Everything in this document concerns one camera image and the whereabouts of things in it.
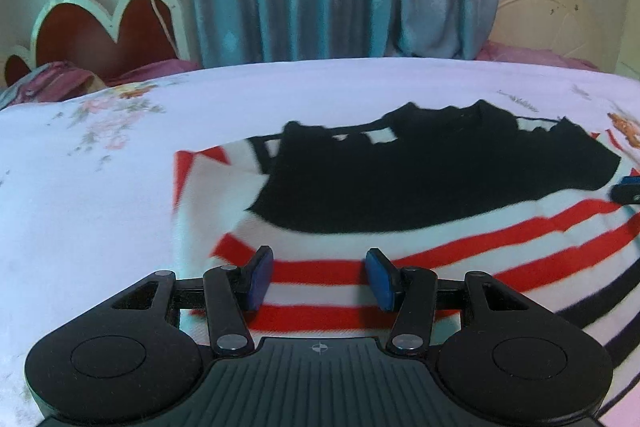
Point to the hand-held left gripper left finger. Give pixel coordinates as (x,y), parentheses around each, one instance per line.
(260,278)

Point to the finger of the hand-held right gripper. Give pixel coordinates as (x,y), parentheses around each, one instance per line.
(627,191)

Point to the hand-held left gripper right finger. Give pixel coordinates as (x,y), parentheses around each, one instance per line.
(382,279)

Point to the striped knit sweater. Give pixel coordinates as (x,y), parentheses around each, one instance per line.
(350,177)

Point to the pink mattress cover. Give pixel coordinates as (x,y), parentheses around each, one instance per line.
(520,54)

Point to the cream cabinet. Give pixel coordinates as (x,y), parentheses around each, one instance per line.
(631,7)

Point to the floral bed sheet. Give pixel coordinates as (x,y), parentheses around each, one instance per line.
(100,187)

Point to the cream rounded headboard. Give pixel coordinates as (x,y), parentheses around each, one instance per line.
(545,7)

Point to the dark pink pillow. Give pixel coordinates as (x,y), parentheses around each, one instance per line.
(150,71)

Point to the patterned folded quilt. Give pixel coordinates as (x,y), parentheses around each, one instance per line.
(47,82)

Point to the brown heart-shaped headboard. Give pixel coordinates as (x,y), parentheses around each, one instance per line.
(90,32)

